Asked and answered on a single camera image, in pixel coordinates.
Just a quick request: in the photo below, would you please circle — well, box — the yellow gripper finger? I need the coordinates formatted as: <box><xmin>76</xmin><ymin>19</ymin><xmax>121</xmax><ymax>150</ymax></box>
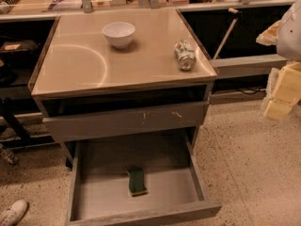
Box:
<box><xmin>256</xmin><ymin>21</ymin><xmax>280</xmax><ymax>46</ymax></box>
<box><xmin>262</xmin><ymin>61</ymin><xmax>301</xmax><ymax>121</ymax></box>

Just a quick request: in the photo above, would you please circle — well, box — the green and yellow sponge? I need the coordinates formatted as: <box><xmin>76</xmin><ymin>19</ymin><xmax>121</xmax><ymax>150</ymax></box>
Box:
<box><xmin>128</xmin><ymin>167</ymin><xmax>147</xmax><ymax>197</ymax></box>

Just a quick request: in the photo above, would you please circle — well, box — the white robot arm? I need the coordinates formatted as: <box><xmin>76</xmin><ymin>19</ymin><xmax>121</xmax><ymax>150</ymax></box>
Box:
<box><xmin>256</xmin><ymin>0</ymin><xmax>301</xmax><ymax>121</ymax></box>

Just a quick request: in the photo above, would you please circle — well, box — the grey drawer cabinet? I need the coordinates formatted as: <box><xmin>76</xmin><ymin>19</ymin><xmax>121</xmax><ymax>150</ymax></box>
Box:
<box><xmin>27</xmin><ymin>7</ymin><xmax>219</xmax><ymax>168</ymax></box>

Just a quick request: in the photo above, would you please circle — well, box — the grey top drawer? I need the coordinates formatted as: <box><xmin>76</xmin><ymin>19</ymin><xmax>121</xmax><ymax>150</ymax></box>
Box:
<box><xmin>43</xmin><ymin>102</ymin><xmax>209</xmax><ymax>142</ymax></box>

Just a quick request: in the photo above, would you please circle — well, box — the open grey middle drawer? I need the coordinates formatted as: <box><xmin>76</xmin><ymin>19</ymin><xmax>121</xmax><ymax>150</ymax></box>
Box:
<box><xmin>66</xmin><ymin>129</ymin><xmax>221</xmax><ymax>226</ymax></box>

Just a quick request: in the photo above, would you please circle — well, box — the grey low shelf beam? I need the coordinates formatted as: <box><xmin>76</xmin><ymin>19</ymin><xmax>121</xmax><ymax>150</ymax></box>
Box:
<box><xmin>211</xmin><ymin>54</ymin><xmax>287</xmax><ymax>79</ymax></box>

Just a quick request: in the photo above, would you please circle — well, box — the silver soda can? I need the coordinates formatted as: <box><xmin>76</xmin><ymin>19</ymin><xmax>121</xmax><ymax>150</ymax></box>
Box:
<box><xmin>173</xmin><ymin>40</ymin><xmax>197</xmax><ymax>71</ymax></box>

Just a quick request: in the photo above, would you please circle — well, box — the white ceramic bowl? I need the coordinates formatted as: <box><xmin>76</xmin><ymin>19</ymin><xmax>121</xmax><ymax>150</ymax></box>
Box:
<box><xmin>103</xmin><ymin>22</ymin><xmax>135</xmax><ymax>49</ymax></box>

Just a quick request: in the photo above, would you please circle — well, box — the black bag on shelf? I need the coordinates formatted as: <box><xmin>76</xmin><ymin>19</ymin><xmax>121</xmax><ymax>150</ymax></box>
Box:
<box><xmin>0</xmin><ymin>40</ymin><xmax>39</xmax><ymax>69</ymax></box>

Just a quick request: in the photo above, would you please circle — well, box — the white sneaker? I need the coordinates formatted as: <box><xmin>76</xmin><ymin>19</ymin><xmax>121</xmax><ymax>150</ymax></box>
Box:
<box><xmin>0</xmin><ymin>200</ymin><xmax>28</xmax><ymax>226</ymax></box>

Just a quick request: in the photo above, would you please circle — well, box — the black cable on floor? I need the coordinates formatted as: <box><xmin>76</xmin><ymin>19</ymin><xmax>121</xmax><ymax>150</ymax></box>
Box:
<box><xmin>237</xmin><ymin>86</ymin><xmax>266</xmax><ymax>96</ymax></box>

